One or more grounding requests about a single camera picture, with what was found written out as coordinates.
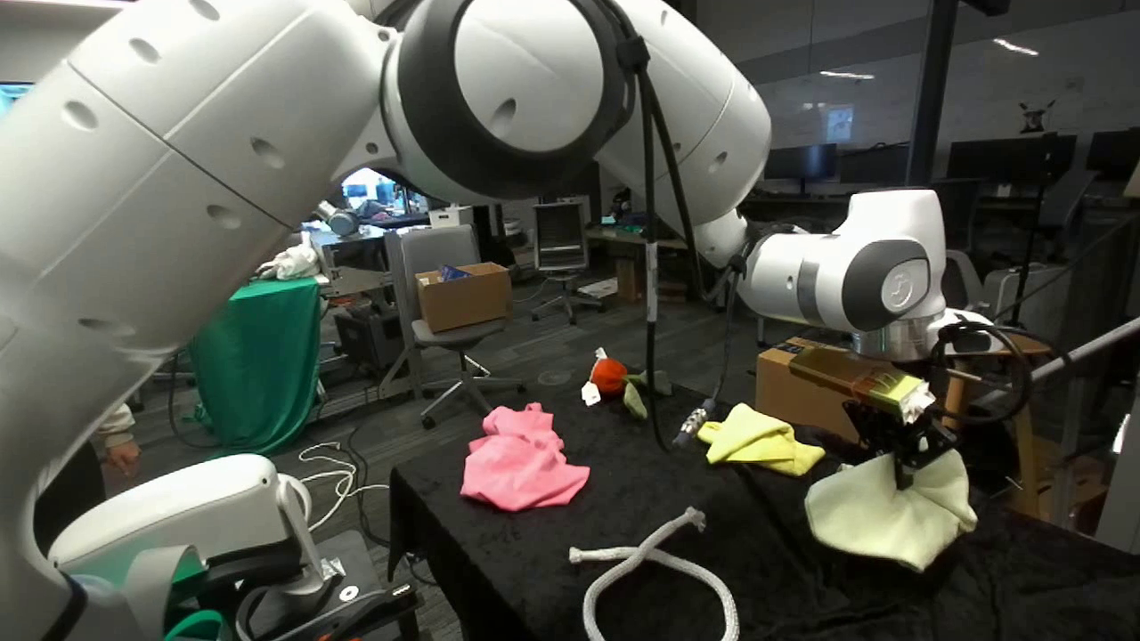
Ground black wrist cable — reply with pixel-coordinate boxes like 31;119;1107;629
617;20;1036;457

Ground yellow cloth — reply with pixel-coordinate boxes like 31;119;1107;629
696;400;831;481

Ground white diagonal rail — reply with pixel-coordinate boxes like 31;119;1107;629
1026;318;1140;388

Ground black stand pole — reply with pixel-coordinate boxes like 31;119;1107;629
906;0;964;192

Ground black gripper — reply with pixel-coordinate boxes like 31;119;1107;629
868;411;955;492

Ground wooden stool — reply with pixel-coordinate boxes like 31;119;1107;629
942;318;1057;527

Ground black tablecloth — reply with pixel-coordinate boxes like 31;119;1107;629
386;375;1140;641

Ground white rope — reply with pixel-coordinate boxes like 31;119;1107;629
565;507;746;641

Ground wide black computer monitor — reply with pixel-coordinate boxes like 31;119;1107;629
944;133;1081;188

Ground white floor cable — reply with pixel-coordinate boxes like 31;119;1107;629
289;439;397;508

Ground pink cloth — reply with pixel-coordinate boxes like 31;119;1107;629
457;400;594;515

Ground cardboard box with black tape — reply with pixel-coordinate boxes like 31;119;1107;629
753;334;883;452

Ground cream white cloth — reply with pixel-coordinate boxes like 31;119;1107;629
803;444;979;572

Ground grey swivel office chair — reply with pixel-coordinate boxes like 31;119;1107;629
386;225;529;430

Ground small cardboard box blue label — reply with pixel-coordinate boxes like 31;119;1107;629
413;260;518;334

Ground dark mesh office chair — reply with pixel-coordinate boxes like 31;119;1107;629
529;192;594;328

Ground black clamp mount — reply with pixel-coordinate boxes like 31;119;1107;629
231;568;422;641

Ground white crumpled object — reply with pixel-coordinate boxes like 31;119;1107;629
257;235;328;286

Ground red plush toy green leaves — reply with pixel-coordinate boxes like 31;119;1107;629
579;347;656;424

